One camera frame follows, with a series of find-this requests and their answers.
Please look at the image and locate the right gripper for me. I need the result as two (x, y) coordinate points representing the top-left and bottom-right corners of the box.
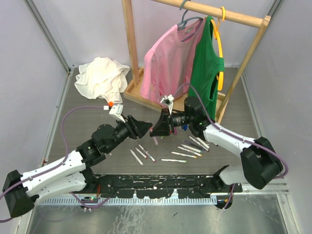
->
(150, 108), (193, 137)

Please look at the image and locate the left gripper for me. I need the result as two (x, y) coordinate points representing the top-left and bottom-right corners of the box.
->
(105, 114), (151, 153)

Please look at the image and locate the pink clear pen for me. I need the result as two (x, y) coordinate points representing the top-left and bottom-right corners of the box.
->
(153, 137), (158, 146)

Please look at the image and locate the magenta cap marker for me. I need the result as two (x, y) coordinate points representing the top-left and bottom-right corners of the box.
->
(138, 144), (156, 163)

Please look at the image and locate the yellow cap marker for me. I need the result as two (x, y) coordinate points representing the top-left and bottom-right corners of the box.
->
(177, 146), (202, 156)

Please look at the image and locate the red cap marker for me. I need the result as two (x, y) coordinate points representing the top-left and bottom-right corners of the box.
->
(135, 147), (147, 159)

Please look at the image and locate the light grey cap marker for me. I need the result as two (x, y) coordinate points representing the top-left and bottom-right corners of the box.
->
(130, 149), (144, 166)

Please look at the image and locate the green cap marker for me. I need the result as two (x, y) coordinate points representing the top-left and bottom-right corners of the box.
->
(160, 159), (187, 163)

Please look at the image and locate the teal cap marker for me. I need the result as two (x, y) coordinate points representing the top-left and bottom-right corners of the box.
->
(181, 144), (202, 153)

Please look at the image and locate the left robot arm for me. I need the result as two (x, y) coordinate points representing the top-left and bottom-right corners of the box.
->
(1, 115), (152, 218)

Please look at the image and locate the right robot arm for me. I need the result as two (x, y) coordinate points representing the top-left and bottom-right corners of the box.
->
(150, 96), (286, 192)

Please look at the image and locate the wooden clothes rack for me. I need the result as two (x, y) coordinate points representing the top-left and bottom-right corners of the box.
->
(121, 0), (272, 134)

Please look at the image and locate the pink t-shirt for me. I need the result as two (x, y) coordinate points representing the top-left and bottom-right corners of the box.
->
(140, 19), (205, 103)

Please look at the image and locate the white crumpled cloth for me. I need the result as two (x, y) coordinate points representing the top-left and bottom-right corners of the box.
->
(75, 57), (130, 103)

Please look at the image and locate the green tank top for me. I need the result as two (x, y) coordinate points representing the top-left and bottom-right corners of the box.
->
(191, 16), (224, 120)

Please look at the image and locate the grey clothes hanger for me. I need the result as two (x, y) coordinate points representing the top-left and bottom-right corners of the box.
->
(176, 0), (204, 42)

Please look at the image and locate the yellow clothes hanger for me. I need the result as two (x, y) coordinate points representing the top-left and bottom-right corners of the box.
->
(201, 16), (224, 93)

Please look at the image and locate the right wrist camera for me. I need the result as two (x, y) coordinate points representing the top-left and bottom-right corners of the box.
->
(159, 95), (175, 114)

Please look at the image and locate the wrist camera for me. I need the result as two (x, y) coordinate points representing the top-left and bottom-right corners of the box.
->
(159, 95), (175, 114)
(103, 103), (125, 122)

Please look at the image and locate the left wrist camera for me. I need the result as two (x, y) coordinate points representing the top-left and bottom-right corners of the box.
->
(103, 103), (125, 122)

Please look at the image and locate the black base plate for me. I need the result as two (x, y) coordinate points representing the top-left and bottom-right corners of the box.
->
(75, 175), (242, 199)

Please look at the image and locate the grey cable duct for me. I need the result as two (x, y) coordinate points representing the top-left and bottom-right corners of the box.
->
(40, 195), (217, 206)

